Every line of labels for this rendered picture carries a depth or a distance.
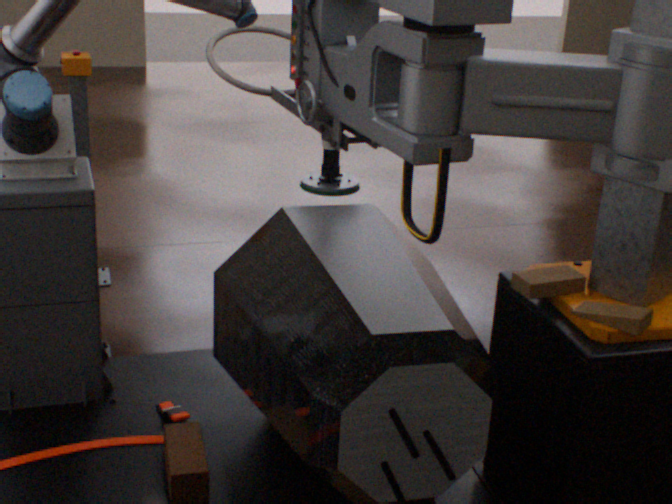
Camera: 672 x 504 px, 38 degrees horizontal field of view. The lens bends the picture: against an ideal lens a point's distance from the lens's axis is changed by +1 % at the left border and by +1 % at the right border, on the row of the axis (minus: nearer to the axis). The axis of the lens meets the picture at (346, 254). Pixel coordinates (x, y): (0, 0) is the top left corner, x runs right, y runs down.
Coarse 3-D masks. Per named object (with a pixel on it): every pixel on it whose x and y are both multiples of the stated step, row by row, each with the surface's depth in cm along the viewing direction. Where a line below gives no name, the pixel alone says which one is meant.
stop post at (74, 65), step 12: (72, 60) 426; (84, 60) 428; (72, 72) 428; (84, 72) 430; (72, 84) 432; (84, 84) 434; (72, 96) 434; (84, 96) 436; (72, 108) 436; (84, 108) 438; (72, 120) 438; (84, 120) 440; (84, 132) 442; (84, 144) 444; (108, 276) 474
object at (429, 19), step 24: (384, 0) 273; (408, 0) 261; (432, 0) 250; (456, 0) 252; (480, 0) 256; (504, 0) 259; (408, 24) 268; (432, 24) 252; (456, 24) 255; (480, 24) 258; (504, 24) 262
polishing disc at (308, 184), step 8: (304, 176) 354; (320, 176) 352; (344, 176) 356; (352, 176) 357; (304, 184) 347; (312, 184) 346; (320, 184) 347; (328, 184) 347; (336, 184) 348; (344, 184) 348; (352, 184) 348; (312, 192) 344; (320, 192) 343; (328, 192) 343; (336, 192) 343; (344, 192) 344; (352, 192) 346
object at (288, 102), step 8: (272, 88) 376; (272, 96) 377; (280, 96) 370; (288, 96) 364; (280, 104) 371; (288, 104) 363; (296, 112) 357; (320, 128) 337; (328, 128) 333; (328, 136) 334; (344, 136) 322; (360, 136) 328; (344, 144) 323; (368, 144) 332; (376, 144) 328
